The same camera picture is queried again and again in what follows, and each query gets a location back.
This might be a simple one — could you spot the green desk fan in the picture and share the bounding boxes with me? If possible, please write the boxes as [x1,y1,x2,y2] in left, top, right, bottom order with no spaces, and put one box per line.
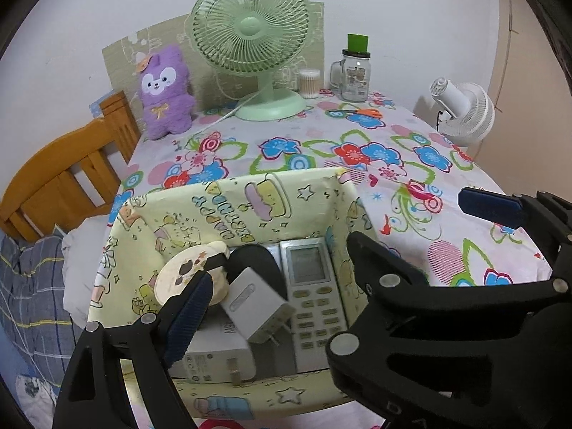
[188,0,311,121]

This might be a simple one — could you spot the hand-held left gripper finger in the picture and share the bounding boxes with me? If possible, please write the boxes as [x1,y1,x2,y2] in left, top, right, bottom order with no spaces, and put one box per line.
[53,272,213,429]

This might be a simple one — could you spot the beige door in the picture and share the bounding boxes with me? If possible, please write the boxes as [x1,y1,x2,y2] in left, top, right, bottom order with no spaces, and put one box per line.
[474,0,572,202]

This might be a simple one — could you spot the green printed board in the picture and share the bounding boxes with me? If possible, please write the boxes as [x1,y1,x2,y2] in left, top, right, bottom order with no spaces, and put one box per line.
[102,2,325,112]

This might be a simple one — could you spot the white patterned cloth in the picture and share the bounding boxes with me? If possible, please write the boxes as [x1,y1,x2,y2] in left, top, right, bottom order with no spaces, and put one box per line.
[15,373,59,429]

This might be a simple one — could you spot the orange scissors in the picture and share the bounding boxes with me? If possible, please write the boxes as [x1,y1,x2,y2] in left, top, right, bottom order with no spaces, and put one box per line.
[333,107,384,119]

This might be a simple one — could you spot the plaid bedding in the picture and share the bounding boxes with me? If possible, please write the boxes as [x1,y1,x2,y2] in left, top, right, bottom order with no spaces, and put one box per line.
[0,232,90,412]

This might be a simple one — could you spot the white fan cable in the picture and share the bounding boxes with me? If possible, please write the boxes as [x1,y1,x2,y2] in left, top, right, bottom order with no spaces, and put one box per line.
[190,92,264,137]

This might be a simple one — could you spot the floral tablecloth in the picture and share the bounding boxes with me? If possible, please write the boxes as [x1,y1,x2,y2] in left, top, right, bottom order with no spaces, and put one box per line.
[63,92,555,429]

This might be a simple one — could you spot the small white charger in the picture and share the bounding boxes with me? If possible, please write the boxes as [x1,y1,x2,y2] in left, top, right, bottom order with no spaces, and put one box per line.
[220,267,296,347]

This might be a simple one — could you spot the round bear coaster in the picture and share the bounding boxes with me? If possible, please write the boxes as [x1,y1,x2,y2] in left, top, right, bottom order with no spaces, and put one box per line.
[155,241,231,307]

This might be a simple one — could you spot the glass jar with green lid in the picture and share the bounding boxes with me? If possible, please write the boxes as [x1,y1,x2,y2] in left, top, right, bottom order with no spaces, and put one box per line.
[330,33,373,103]

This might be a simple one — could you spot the white floor fan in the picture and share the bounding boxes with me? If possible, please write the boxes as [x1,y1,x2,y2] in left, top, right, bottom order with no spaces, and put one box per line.
[430,77,496,147]

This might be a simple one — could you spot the cotton swab jar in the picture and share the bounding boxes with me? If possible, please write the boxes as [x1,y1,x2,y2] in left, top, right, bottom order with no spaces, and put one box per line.
[298,68,321,99]

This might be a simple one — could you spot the white remote control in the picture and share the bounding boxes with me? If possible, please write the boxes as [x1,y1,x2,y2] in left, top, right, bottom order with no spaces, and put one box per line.
[279,239,349,374]

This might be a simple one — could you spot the yellow fabric storage box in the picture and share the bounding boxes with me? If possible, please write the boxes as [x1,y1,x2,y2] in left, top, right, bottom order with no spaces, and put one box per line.
[87,167,385,421]

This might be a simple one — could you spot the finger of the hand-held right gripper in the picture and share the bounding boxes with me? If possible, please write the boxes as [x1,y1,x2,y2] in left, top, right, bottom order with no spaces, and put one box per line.
[459,187,572,293]
[326,231,448,367]

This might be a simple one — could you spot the purple plush toy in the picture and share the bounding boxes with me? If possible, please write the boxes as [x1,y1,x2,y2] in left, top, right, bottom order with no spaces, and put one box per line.
[136,45,196,140]

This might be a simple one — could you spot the black oval case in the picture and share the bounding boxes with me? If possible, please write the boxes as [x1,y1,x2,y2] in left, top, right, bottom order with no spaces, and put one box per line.
[228,244,289,300]

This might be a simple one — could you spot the large white charger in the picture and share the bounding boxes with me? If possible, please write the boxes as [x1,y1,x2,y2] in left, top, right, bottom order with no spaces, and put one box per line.
[170,308,256,386]

